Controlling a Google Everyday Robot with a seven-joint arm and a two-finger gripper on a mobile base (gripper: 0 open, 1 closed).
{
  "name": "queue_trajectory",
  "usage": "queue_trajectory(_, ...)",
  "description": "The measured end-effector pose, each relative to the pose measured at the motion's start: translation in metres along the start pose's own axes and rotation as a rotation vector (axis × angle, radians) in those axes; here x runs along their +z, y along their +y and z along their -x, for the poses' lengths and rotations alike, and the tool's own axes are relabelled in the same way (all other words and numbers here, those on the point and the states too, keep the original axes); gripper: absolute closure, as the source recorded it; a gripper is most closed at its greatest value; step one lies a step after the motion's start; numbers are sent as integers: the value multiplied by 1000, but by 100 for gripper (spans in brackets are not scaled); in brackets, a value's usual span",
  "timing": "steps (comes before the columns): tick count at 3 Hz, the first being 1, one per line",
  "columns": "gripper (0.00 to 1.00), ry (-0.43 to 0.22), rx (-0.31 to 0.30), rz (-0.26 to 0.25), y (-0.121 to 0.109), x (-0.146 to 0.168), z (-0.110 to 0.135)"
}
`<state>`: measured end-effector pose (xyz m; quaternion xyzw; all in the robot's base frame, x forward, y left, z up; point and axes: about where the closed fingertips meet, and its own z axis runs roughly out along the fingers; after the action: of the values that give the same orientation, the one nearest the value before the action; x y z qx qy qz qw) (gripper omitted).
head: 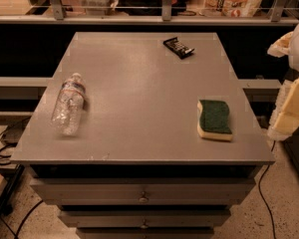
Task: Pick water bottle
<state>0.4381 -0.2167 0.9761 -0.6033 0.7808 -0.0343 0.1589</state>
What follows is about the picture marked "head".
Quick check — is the green and yellow sponge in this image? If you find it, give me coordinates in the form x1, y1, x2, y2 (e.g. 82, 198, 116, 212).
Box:
197, 100, 233, 141

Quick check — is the grey drawer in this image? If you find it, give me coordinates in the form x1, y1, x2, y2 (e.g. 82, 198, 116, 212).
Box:
76, 228, 213, 239
30, 178, 255, 205
59, 210, 230, 228

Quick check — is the black floor cables left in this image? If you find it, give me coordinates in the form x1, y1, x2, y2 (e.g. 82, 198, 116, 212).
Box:
0, 117, 44, 239

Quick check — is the middle grey drawer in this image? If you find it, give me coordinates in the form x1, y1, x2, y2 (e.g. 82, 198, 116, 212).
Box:
59, 210, 230, 228

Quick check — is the top grey drawer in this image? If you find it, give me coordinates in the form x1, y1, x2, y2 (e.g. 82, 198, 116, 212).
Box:
30, 178, 255, 205

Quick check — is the clear plastic water bottle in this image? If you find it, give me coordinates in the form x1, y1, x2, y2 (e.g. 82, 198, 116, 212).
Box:
51, 73, 86, 136

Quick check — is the grey drawer cabinet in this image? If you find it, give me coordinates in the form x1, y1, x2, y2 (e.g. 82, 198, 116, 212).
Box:
9, 31, 276, 239

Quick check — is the black candy bar wrapper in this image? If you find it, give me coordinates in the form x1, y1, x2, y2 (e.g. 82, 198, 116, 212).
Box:
163, 37, 194, 59

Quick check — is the bottom grey drawer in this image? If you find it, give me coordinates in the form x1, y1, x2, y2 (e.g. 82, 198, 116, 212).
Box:
76, 228, 213, 239

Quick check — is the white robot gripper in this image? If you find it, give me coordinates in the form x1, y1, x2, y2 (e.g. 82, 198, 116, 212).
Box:
267, 24, 299, 141

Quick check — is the black floor cable right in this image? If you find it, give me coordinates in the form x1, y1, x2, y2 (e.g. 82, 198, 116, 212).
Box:
257, 139, 278, 239

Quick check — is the black bag behind rail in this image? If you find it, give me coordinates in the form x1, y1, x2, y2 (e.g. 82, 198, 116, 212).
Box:
116, 0, 189, 16

